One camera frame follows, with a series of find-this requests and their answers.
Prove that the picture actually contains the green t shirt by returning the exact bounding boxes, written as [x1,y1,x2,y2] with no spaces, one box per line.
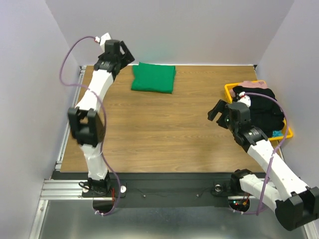
[131,62,176,94]

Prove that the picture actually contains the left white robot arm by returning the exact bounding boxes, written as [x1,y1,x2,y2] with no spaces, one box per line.
[68,39,134,196]

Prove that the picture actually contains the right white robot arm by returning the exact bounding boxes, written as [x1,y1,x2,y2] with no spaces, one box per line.
[208,100,319,231]

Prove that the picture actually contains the yellow plastic bin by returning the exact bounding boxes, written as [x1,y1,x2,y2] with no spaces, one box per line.
[224,80,294,141]

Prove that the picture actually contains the black t shirt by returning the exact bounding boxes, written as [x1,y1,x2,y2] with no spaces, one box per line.
[232,86,285,137]

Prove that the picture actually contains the pink t shirt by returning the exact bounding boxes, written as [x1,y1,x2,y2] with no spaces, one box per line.
[237,81,268,89]

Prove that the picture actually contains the teal t shirt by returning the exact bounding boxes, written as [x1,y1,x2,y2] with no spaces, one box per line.
[272,130,283,137]

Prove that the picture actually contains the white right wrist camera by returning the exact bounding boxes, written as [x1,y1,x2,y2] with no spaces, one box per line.
[235,92,251,107]

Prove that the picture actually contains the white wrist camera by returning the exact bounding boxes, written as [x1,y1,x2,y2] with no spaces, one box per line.
[235,92,251,107]
[94,33,112,51]

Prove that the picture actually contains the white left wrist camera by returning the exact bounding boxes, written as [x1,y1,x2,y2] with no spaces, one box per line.
[94,33,112,51]

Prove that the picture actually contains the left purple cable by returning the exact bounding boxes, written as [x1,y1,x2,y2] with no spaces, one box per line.
[59,36,123,217]

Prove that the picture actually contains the purple cable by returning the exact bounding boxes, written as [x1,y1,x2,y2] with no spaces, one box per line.
[59,36,123,217]
[233,92,290,216]

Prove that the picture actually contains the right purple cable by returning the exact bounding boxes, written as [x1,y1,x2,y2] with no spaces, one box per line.
[233,92,290,216]

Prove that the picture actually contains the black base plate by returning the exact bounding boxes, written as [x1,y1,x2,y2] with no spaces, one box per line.
[82,171,260,209]

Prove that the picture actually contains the aluminium mounting rail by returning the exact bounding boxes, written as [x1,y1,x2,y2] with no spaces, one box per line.
[40,173,242,200]

